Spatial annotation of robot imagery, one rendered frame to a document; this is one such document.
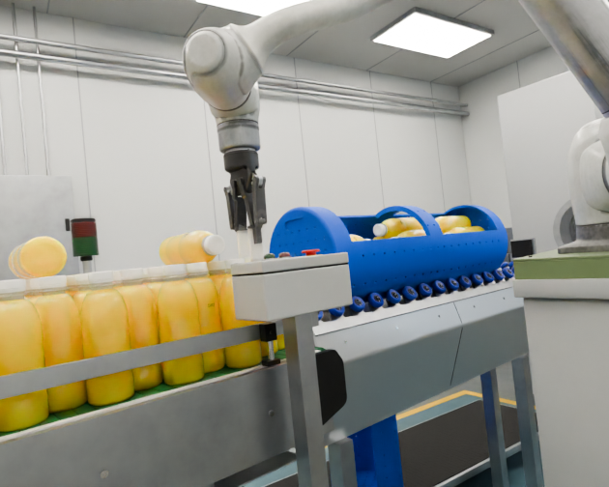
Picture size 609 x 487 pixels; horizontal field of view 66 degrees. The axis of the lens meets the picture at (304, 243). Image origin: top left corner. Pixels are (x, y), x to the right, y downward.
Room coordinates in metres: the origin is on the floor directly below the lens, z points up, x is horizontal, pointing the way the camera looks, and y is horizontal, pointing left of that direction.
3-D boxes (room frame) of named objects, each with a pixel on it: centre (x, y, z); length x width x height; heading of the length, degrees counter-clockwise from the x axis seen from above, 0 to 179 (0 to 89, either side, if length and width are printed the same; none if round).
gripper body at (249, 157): (1.00, 0.12, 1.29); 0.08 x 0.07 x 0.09; 40
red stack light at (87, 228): (1.24, 0.58, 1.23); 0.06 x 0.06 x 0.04
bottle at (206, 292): (0.92, 0.21, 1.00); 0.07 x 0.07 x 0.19
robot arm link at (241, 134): (1.00, 0.12, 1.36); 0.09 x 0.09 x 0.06
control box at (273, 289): (0.86, 0.03, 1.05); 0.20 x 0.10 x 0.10; 130
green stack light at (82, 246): (1.24, 0.58, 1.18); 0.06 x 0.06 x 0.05
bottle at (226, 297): (0.93, 0.14, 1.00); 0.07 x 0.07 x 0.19
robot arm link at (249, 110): (0.98, 0.12, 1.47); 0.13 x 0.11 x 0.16; 176
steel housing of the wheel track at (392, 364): (1.89, -0.75, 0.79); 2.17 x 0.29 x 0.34; 130
